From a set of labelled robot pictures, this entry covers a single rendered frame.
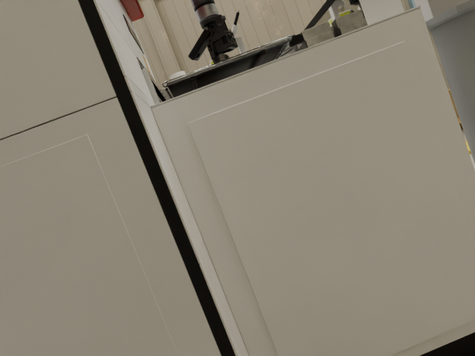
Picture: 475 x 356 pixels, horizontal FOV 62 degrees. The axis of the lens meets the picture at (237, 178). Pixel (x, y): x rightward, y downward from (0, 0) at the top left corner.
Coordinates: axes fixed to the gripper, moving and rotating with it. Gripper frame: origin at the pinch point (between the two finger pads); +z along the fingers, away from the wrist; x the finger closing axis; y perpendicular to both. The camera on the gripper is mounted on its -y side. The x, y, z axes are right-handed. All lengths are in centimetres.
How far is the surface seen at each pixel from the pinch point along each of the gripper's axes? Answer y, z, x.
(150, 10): -342, -287, 576
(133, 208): 11, 27, -81
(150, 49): -377, -221, 578
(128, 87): 17, 9, -78
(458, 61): 69, 24, 10
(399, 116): 51, 30, -36
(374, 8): 53, 5, -28
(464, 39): 72, 18, 9
